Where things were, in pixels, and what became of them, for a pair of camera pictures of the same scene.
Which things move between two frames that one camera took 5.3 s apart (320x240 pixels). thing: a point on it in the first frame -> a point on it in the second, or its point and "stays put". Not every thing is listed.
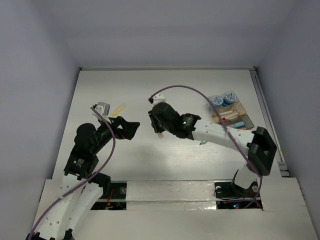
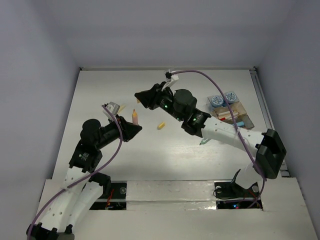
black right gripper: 157,128 -> 150,98
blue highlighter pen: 237,124 stays put
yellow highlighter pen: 116,112 stays put
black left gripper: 128,127 stays put
